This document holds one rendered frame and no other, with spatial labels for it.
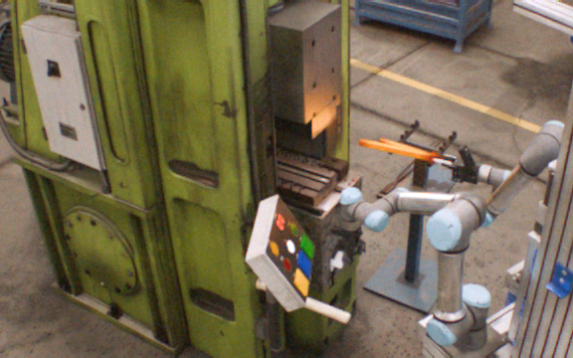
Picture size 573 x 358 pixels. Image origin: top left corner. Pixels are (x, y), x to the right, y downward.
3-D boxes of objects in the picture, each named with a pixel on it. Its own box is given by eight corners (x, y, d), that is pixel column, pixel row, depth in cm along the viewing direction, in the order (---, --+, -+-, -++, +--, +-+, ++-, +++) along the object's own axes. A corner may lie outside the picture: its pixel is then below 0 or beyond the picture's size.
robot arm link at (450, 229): (475, 333, 243) (482, 204, 216) (448, 356, 236) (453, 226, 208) (449, 319, 252) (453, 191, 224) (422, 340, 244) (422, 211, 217)
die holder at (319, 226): (360, 248, 354) (363, 173, 329) (322, 293, 328) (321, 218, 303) (267, 214, 379) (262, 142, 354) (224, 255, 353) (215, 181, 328)
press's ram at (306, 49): (351, 85, 305) (351, -2, 282) (304, 124, 279) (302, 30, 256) (270, 65, 324) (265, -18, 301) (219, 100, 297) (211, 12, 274)
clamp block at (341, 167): (349, 172, 330) (349, 160, 326) (340, 182, 324) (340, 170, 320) (326, 165, 335) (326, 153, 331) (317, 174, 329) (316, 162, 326)
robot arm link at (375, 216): (397, 206, 250) (374, 193, 256) (374, 220, 244) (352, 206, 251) (395, 224, 254) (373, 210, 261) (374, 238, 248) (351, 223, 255)
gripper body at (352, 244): (349, 262, 265) (350, 237, 258) (335, 249, 271) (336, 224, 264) (365, 254, 268) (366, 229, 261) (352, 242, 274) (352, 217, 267)
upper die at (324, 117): (336, 117, 301) (336, 97, 296) (312, 139, 287) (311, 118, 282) (254, 94, 320) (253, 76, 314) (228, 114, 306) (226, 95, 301)
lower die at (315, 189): (336, 186, 322) (336, 170, 317) (313, 210, 308) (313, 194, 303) (259, 160, 340) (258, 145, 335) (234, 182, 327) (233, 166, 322)
